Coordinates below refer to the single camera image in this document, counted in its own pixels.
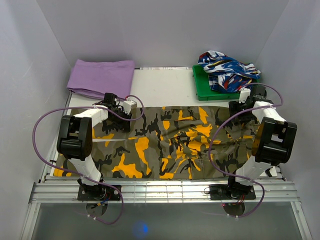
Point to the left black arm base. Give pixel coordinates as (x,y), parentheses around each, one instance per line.
(98,193)

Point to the folded purple trousers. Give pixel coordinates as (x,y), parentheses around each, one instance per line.
(94,79)

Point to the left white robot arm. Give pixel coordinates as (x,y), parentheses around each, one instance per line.
(75,138)

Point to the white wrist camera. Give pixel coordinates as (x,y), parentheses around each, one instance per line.
(128,106)
(244,94)

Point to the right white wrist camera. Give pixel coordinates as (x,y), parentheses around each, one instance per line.
(244,94)

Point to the aluminium front rail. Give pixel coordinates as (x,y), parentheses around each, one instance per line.
(65,190)

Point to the camouflage cargo trousers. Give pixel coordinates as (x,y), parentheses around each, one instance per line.
(173,143)

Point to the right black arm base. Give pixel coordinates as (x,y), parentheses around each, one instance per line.
(225,192)

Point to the blue white patterned garment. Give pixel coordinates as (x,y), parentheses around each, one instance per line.
(215,62)

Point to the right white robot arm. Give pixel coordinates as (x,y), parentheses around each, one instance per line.
(273,141)

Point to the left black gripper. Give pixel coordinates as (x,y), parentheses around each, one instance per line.
(124,126)

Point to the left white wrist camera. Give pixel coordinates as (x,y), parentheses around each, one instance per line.
(128,106)

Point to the green plastic bin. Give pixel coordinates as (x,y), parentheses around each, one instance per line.
(202,85)

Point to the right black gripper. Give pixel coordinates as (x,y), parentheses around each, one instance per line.
(234,106)

